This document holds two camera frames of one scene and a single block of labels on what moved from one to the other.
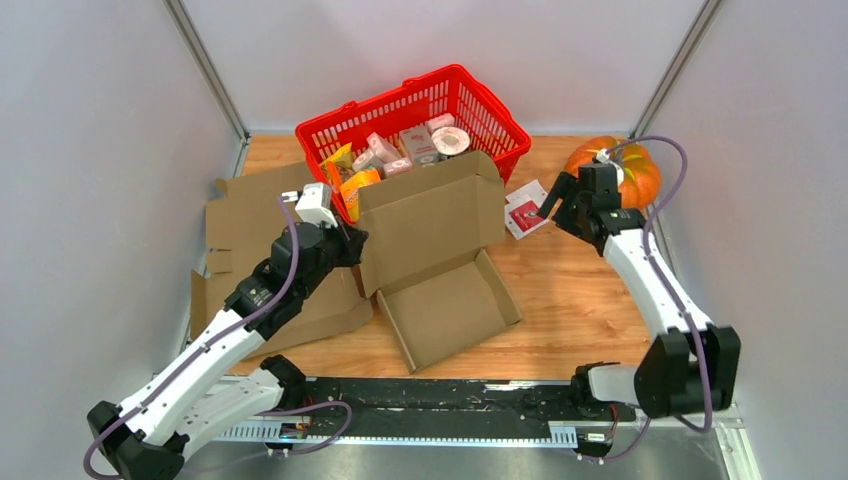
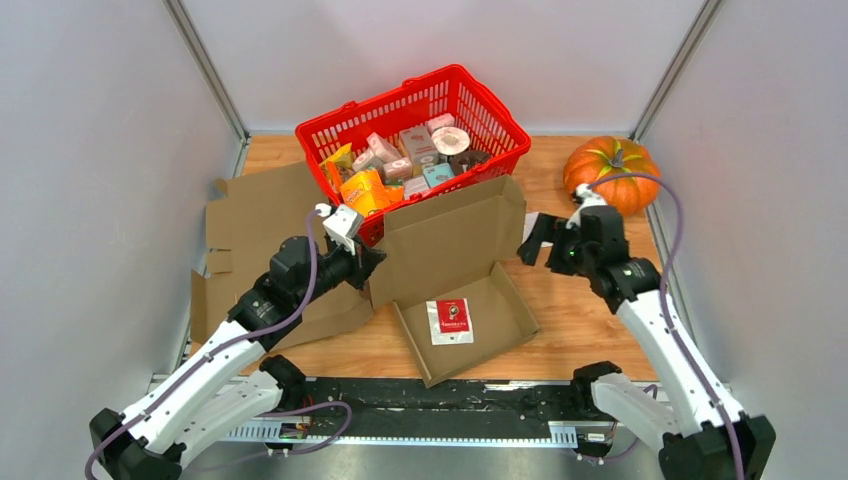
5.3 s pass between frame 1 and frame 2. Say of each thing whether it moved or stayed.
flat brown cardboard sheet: stayed
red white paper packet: moved
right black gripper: moved
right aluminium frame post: stayed
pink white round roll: stayed
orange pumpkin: stayed
